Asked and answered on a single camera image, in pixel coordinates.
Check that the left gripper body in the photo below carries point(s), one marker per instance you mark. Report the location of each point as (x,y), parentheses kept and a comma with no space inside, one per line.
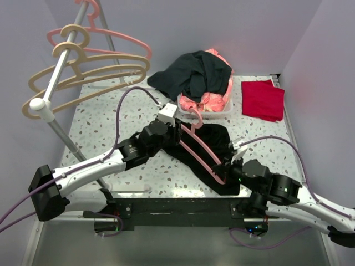
(172,134)

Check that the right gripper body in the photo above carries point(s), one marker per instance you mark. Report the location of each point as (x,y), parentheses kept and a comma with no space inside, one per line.
(232,172)

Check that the black shorts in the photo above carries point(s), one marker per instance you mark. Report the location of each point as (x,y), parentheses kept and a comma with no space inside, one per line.
(217,138)

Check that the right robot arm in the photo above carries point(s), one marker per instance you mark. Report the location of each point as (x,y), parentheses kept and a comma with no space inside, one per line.
(277,195)

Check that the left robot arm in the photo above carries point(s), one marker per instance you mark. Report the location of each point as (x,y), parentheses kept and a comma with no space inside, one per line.
(55,191)

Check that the pink garment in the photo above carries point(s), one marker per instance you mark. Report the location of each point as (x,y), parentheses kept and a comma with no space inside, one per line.
(210,102)

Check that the white plastic basket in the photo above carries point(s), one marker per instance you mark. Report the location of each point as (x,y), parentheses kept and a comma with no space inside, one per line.
(210,115)

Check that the dark teal garment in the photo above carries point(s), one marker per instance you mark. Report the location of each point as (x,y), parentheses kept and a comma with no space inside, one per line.
(192,75)

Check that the red folded cloth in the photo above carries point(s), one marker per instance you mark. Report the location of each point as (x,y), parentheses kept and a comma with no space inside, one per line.
(261,99)

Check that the metal clothes rack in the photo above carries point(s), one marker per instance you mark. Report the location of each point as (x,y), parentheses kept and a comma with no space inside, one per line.
(77,67)

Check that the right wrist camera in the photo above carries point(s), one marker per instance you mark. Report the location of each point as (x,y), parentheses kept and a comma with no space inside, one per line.
(239,149)

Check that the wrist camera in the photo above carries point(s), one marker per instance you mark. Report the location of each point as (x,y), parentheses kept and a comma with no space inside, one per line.
(167,114)
(239,149)

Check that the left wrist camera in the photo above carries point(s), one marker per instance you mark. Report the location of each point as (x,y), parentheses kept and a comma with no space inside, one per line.
(167,114)

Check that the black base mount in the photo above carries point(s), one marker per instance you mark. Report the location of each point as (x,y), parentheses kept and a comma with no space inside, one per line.
(177,212)

